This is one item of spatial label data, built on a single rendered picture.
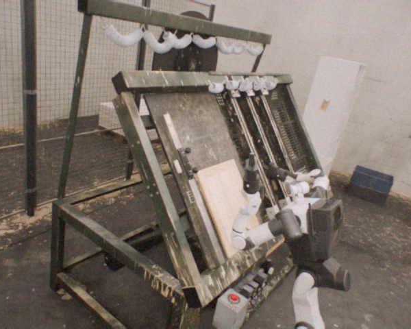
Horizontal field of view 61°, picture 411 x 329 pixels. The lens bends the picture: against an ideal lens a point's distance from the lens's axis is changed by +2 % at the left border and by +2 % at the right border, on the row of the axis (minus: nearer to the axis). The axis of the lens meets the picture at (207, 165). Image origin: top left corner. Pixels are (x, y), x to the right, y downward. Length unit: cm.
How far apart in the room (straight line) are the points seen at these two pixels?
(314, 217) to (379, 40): 541
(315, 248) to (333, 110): 396
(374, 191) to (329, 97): 171
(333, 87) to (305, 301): 405
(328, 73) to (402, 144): 213
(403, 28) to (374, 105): 130
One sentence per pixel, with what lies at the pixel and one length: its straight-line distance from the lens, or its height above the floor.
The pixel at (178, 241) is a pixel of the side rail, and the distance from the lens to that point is 188.
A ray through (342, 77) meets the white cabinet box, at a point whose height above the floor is 182.
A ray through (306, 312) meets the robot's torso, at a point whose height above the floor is 74.
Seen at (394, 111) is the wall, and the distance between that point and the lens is 704.
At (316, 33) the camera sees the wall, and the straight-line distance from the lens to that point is 730.
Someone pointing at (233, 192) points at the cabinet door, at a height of 116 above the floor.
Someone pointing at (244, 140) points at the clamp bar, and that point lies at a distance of 263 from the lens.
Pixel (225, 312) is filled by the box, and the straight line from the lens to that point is 188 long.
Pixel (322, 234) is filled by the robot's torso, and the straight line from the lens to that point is 196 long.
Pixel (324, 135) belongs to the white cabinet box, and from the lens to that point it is 583.
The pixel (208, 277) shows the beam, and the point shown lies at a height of 90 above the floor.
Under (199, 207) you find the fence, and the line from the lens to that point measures 205.
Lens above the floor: 217
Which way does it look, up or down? 22 degrees down
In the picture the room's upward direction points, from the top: 11 degrees clockwise
